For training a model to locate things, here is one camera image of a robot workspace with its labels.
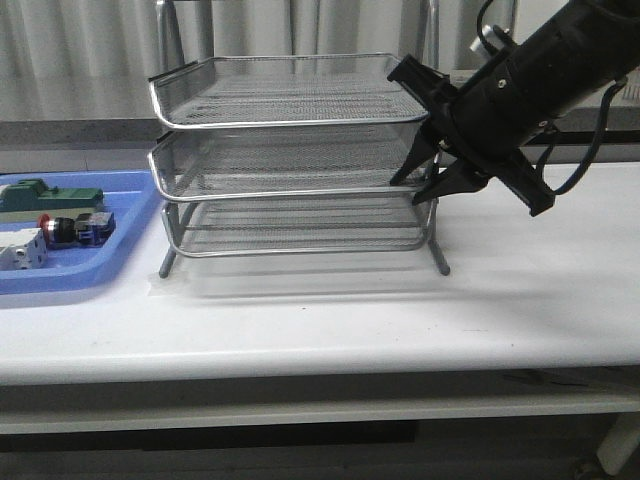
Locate white table leg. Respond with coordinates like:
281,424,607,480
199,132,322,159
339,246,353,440
596,412,640,476

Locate green terminal block component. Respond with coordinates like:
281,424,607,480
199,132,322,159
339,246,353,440
1,178,104,222

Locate red emergency push button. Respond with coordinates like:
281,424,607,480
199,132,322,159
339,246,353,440
37,212,116,249

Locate blue plastic tray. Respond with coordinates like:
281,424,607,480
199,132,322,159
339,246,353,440
1,170,160,295

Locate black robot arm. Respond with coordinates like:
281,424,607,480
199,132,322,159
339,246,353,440
388,1,639,216

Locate silver mesh tray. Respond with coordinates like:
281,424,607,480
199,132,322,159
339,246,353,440
149,53,428,130
148,124,417,202
161,193,435,258

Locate dark granite counter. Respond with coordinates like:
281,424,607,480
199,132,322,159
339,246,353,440
0,66,640,149

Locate silver metal rack frame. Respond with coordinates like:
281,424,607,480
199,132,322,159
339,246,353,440
156,1,450,277

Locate white circuit breaker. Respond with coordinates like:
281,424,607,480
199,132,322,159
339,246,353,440
1,228,48,271

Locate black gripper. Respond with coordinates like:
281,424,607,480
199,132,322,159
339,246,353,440
388,33,615,216

